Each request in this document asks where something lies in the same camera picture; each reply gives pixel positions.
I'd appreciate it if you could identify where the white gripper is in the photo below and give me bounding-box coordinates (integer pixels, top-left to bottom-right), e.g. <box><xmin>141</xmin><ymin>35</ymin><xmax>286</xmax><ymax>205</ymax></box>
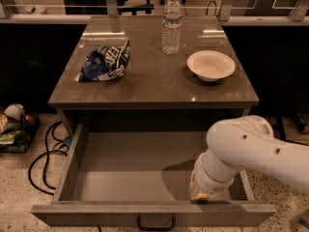
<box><xmin>189</xmin><ymin>149</ymin><xmax>241</xmax><ymax>201</ymax></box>

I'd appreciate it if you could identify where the grey top drawer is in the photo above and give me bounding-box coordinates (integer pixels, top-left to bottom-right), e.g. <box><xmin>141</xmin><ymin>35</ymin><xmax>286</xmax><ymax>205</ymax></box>
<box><xmin>31</xmin><ymin>125</ymin><xmax>275</xmax><ymax>231</ymax></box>

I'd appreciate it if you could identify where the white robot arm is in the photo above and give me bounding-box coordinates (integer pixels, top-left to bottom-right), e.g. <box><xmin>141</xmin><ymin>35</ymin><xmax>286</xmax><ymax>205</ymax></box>
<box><xmin>189</xmin><ymin>115</ymin><xmax>309</xmax><ymax>201</ymax></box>

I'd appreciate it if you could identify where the grey drawer cabinet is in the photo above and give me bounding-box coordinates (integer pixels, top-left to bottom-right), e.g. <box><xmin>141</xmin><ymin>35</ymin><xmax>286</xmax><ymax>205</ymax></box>
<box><xmin>48</xmin><ymin>15</ymin><xmax>259</xmax><ymax>134</ymax></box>

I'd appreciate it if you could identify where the black stand with wheel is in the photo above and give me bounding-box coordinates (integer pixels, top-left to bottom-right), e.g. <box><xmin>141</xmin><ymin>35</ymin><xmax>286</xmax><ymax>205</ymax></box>
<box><xmin>276</xmin><ymin>113</ymin><xmax>309</xmax><ymax>146</ymax></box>

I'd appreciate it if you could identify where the white bowl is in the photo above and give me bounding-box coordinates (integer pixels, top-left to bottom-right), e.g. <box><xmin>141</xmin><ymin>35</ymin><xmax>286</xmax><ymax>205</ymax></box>
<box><xmin>186</xmin><ymin>50</ymin><xmax>236</xmax><ymax>82</ymax></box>

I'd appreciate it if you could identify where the blue crumpled chip bag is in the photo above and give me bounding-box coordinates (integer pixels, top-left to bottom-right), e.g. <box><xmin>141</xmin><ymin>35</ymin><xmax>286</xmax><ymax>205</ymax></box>
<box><xmin>74</xmin><ymin>39</ymin><xmax>130</xmax><ymax>82</ymax></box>

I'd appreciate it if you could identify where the clear plastic water bottle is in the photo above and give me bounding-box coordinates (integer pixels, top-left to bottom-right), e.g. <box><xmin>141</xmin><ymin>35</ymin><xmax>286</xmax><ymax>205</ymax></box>
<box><xmin>162</xmin><ymin>0</ymin><xmax>182</xmax><ymax>55</ymax></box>

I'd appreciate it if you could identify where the black tray with objects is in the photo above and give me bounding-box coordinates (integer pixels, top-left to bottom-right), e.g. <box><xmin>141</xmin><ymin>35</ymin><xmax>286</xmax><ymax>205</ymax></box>
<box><xmin>0</xmin><ymin>103</ymin><xmax>41</xmax><ymax>154</ymax></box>

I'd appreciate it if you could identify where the black floor cable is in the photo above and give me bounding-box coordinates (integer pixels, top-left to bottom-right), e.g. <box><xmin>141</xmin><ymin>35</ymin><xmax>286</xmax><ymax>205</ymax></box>
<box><xmin>27</xmin><ymin>121</ymin><xmax>102</xmax><ymax>232</ymax></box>

